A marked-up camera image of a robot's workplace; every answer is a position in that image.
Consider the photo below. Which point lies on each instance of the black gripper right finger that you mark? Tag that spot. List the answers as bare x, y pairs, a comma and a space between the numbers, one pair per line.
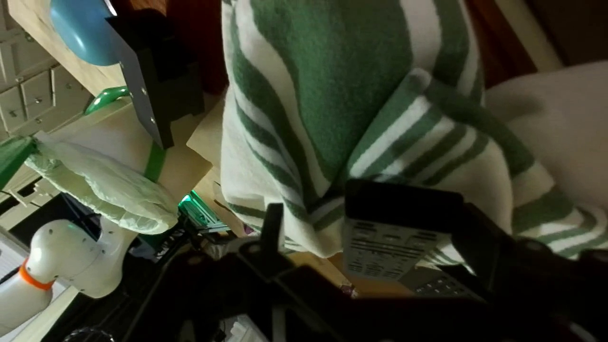
513, 272

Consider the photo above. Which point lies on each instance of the green plastic piece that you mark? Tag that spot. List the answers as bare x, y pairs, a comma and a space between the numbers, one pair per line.
107, 97
200, 211

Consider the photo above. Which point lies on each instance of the white cloth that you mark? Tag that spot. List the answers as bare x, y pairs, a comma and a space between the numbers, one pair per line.
557, 120

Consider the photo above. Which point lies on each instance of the black remote control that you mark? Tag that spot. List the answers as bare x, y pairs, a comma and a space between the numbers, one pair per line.
405, 206

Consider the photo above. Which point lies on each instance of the blue plastic container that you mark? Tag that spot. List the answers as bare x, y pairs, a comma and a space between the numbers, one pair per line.
82, 31

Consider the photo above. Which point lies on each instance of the green white striped towel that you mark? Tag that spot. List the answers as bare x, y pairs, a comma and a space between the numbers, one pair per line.
342, 76

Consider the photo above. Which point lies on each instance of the white bottle orange band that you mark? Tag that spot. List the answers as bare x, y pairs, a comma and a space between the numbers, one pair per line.
69, 253

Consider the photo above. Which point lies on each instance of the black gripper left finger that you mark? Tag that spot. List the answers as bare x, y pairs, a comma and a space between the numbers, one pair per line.
278, 272

